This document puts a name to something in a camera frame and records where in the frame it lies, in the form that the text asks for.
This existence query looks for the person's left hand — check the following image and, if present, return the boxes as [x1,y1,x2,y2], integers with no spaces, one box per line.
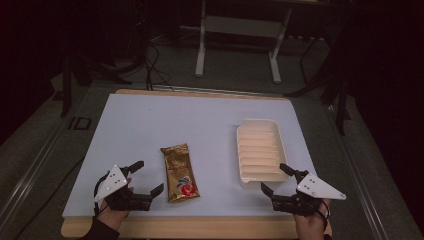
[95,199,132,232]

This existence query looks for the black tripod stand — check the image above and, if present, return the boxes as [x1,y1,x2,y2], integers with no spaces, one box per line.
[284,19,352,137]

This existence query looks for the thin black floor cable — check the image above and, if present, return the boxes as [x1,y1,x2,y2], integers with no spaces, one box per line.
[14,159,85,240]

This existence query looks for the black floor cables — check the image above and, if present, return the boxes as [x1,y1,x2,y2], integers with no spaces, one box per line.
[144,42,175,92]

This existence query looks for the black metal stand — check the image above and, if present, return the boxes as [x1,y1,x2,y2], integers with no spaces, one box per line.
[59,49,134,118]

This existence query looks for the black floor socket box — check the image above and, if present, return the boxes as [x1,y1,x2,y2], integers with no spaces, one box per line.
[67,116,92,131]

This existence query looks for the pale blue table mat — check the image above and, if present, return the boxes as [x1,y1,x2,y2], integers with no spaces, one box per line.
[62,93,318,220]

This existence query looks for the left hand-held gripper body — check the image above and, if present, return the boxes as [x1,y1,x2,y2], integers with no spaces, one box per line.
[94,164,153,212]

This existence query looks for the person's right hand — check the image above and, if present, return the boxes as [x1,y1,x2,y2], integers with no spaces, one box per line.
[292,199,332,240]

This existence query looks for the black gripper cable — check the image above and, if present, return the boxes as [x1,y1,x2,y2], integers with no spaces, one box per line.
[93,178,112,218]
[317,199,332,232]

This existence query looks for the gold snack packet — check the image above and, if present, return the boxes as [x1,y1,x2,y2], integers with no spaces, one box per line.
[160,143,201,204]

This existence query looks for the white ribbed plastic tray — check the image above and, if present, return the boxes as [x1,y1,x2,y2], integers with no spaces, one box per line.
[236,118,291,185]

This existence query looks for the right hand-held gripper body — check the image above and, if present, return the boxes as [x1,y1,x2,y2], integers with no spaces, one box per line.
[271,170,347,217]

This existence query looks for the white metal stand frame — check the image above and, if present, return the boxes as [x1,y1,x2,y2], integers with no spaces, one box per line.
[194,0,295,85]

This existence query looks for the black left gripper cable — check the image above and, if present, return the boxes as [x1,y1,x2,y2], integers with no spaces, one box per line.
[93,178,112,218]

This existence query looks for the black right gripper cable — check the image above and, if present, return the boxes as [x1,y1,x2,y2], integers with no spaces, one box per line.
[317,199,332,232]

